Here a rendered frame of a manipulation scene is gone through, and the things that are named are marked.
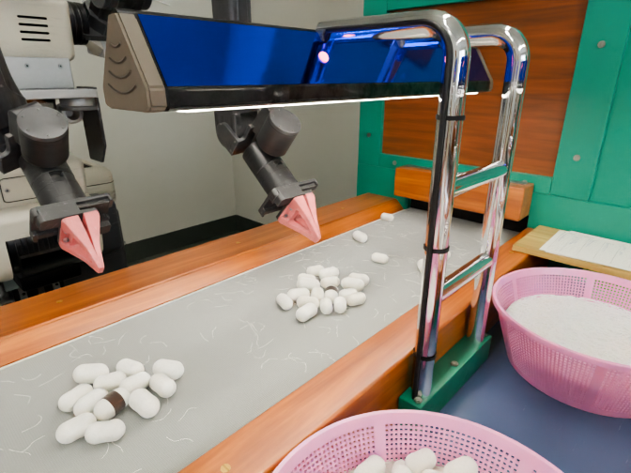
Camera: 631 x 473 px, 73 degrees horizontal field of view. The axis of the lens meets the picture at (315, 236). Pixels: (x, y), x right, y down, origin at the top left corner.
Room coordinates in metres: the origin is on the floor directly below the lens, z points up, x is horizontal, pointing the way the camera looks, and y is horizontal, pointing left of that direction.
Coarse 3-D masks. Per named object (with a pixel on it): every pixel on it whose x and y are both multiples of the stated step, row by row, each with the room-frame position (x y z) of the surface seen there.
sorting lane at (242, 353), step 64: (320, 256) 0.75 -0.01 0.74; (128, 320) 0.52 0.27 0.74; (192, 320) 0.52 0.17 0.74; (256, 320) 0.52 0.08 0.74; (320, 320) 0.52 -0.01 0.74; (384, 320) 0.52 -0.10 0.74; (0, 384) 0.39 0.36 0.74; (64, 384) 0.39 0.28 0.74; (192, 384) 0.39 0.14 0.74; (256, 384) 0.39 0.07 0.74; (0, 448) 0.30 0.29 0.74; (64, 448) 0.30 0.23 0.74; (128, 448) 0.30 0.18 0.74; (192, 448) 0.30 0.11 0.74
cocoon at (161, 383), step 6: (150, 378) 0.38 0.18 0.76; (156, 378) 0.37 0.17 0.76; (162, 378) 0.37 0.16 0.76; (168, 378) 0.37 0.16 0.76; (150, 384) 0.37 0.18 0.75; (156, 384) 0.37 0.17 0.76; (162, 384) 0.37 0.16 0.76; (168, 384) 0.37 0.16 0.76; (174, 384) 0.37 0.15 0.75; (156, 390) 0.37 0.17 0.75; (162, 390) 0.36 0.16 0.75; (168, 390) 0.36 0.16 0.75; (174, 390) 0.37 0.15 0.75; (162, 396) 0.36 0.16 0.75; (168, 396) 0.36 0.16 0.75
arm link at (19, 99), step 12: (0, 48) 0.59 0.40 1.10; (0, 60) 0.58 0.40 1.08; (0, 72) 0.58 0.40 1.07; (0, 84) 0.59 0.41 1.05; (12, 84) 0.60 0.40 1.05; (0, 96) 0.59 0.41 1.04; (12, 96) 0.60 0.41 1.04; (0, 108) 0.59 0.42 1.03; (12, 108) 0.60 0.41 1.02; (0, 120) 0.59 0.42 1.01; (0, 132) 0.59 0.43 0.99; (0, 144) 0.59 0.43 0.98
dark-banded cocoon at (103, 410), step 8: (120, 392) 0.35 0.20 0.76; (128, 392) 0.36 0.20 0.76; (104, 400) 0.34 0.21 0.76; (128, 400) 0.35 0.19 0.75; (96, 408) 0.33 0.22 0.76; (104, 408) 0.33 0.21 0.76; (112, 408) 0.33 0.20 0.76; (96, 416) 0.33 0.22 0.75; (104, 416) 0.33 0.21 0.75; (112, 416) 0.33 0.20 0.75
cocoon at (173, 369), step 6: (162, 360) 0.40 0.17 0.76; (168, 360) 0.40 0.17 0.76; (174, 360) 0.40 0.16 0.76; (156, 366) 0.40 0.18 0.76; (162, 366) 0.40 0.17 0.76; (168, 366) 0.39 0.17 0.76; (174, 366) 0.39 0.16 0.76; (180, 366) 0.40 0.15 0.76; (156, 372) 0.39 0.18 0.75; (162, 372) 0.39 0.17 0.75; (168, 372) 0.39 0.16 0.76; (174, 372) 0.39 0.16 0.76; (180, 372) 0.39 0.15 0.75; (174, 378) 0.39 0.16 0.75
